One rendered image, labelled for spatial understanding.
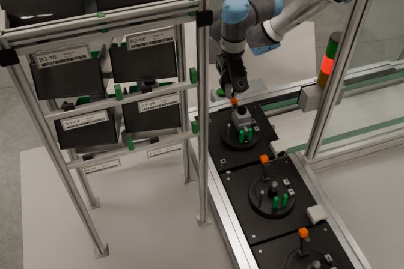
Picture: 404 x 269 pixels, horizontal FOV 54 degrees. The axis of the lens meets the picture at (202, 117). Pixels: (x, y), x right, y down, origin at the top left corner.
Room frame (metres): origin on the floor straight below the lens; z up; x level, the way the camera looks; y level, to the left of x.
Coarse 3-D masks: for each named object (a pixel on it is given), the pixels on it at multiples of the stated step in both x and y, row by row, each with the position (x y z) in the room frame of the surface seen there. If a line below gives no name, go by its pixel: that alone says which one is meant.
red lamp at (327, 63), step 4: (324, 56) 0.81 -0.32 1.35; (324, 60) 0.80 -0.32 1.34; (328, 60) 0.79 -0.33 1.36; (332, 60) 0.78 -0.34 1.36; (324, 64) 0.79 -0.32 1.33; (328, 64) 0.78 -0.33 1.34; (324, 68) 0.79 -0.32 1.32; (328, 68) 0.78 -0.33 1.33; (324, 72) 0.79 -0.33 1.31; (328, 72) 0.78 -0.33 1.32
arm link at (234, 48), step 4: (220, 40) 0.95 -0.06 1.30; (224, 40) 0.93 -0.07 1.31; (244, 40) 0.93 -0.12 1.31; (224, 44) 0.93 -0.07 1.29; (228, 44) 0.92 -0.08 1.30; (232, 44) 0.92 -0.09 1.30; (236, 44) 0.92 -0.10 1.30; (240, 44) 0.92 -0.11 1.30; (244, 44) 0.93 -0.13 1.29; (224, 48) 0.93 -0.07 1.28; (228, 48) 0.92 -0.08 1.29; (232, 48) 0.92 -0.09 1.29; (236, 48) 0.92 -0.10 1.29; (240, 48) 0.92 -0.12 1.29; (244, 48) 0.94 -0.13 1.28; (228, 52) 0.92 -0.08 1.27; (232, 52) 0.92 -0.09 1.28; (236, 52) 0.92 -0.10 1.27
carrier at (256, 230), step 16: (288, 160) 0.75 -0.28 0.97; (224, 176) 0.69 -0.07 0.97; (240, 176) 0.69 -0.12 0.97; (256, 176) 0.69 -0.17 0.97; (272, 176) 0.67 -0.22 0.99; (288, 176) 0.69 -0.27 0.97; (240, 192) 0.63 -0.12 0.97; (256, 192) 0.62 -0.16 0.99; (272, 192) 0.60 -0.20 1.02; (288, 192) 0.61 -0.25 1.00; (304, 192) 0.63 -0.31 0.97; (240, 208) 0.58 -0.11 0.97; (256, 208) 0.57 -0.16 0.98; (272, 208) 0.56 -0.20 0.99; (288, 208) 0.56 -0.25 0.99; (304, 208) 0.57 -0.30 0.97; (320, 208) 0.56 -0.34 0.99; (240, 224) 0.53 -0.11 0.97; (256, 224) 0.53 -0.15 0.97; (272, 224) 0.53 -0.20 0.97; (288, 224) 0.52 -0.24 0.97; (304, 224) 0.52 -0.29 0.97; (256, 240) 0.48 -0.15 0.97
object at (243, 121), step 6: (240, 108) 0.86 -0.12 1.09; (246, 108) 0.87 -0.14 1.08; (234, 114) 0.86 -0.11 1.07; (240, 114) 0.84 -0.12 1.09; (246, 114) 0.85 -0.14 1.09; (234, 120) 0.85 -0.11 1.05; (240, 120) 0.83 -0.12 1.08; (246, 120) 0.84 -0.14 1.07; (240, 126) 0.82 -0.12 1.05; (246, 126) 0.83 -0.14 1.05; (246, 132) 0.81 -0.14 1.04
